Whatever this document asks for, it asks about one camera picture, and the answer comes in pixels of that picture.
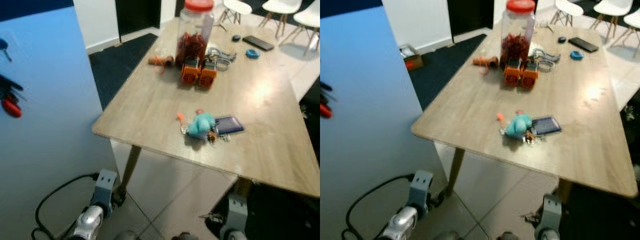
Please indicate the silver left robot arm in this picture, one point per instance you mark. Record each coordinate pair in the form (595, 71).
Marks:
(87, 220)
(402, 222)

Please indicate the dark blue card holder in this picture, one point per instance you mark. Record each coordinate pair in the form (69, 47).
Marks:
(230, 125)
(547, 126)

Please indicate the silver metal key bundle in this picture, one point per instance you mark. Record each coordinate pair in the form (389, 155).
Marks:
(224, 56)
(547, 56)

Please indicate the clear jar with red lid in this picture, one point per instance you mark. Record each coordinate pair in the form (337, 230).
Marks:
(192, 35)
(515, 35)

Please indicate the light wooden table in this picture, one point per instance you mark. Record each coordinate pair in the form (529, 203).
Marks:
(575, 115)
(250, 115)

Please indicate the grey right robot leg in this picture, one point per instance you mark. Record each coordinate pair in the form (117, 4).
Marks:
(186, 236)
(509, 236)

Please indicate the cardboard box with red contents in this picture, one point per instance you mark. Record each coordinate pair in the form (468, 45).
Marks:
(411, 57)

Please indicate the white chair with wooden legs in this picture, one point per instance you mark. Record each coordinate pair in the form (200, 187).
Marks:
(239, 6)
(309, 17)
(280, 5)
(612, 6)
(570, 6)
(634, 20)

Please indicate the key bunch with red fob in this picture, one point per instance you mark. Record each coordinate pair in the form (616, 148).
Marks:
(11, 107)
(326, 111)

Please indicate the teal plush key bunch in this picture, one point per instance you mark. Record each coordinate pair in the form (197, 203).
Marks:
(200, 125)
(519, 125)

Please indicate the black door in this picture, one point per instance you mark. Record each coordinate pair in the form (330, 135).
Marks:
(470, 15)
(137, 15)

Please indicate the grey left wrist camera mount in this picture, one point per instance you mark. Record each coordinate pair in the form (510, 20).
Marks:
(421, 186)
(105, 185)

